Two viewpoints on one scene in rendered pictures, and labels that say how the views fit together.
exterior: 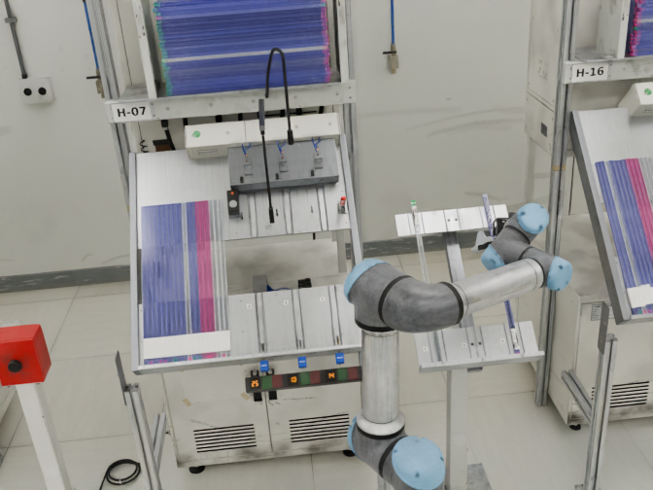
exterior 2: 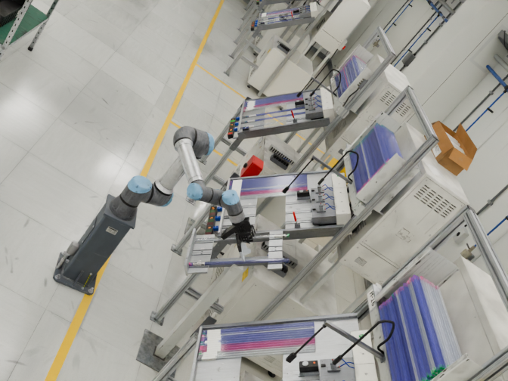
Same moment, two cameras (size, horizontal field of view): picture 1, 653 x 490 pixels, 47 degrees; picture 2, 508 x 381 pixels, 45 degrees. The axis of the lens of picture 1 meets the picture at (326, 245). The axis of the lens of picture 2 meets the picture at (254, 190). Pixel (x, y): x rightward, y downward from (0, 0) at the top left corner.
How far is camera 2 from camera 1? 3.31 m
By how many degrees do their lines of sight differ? 69
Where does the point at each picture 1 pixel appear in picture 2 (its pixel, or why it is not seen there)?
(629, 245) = (249, 332)
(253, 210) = (300, 202)
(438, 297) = (181, 131)
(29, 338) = (253, 162)
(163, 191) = (314, 180)
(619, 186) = (293, 332)
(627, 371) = not seen: outside the picture
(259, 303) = (250, 206)
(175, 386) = not seen: hidden behind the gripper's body
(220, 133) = (339, 181)
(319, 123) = (343, 208)
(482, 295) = (183, 151)
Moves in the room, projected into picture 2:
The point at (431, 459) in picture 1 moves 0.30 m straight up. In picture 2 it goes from (137, 182) to (167, 141)
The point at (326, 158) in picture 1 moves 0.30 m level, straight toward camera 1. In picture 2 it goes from (323, 213) to (280, 183)
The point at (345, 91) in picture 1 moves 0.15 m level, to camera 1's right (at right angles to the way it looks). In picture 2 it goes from (357, 205) to (358, 219)
